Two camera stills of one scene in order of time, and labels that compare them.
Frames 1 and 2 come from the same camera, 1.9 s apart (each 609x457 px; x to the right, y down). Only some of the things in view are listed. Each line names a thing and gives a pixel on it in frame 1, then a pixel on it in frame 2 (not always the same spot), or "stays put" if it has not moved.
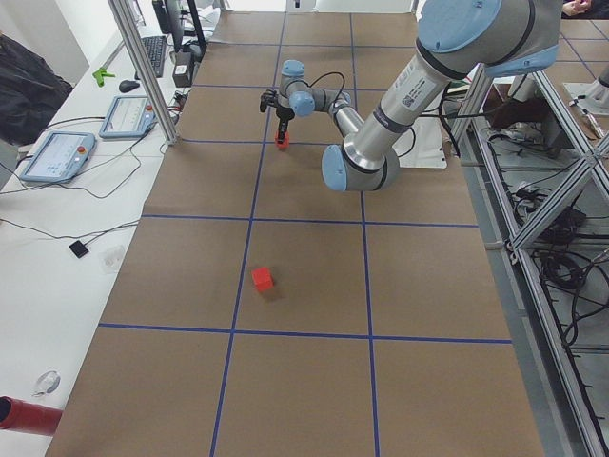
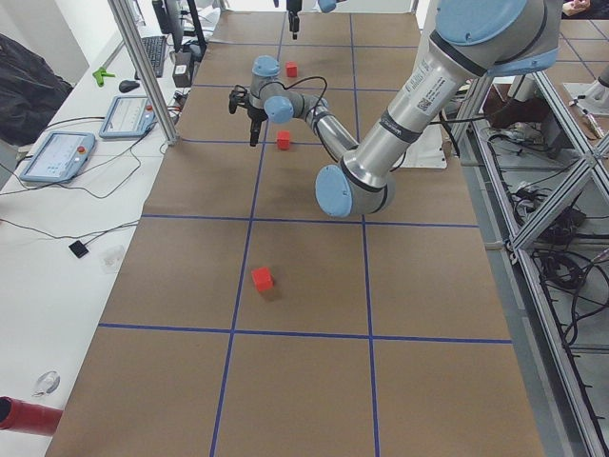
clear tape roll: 47,384 stays put
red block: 263,278 stays put
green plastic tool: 100,74 stays put
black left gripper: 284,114 → 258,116
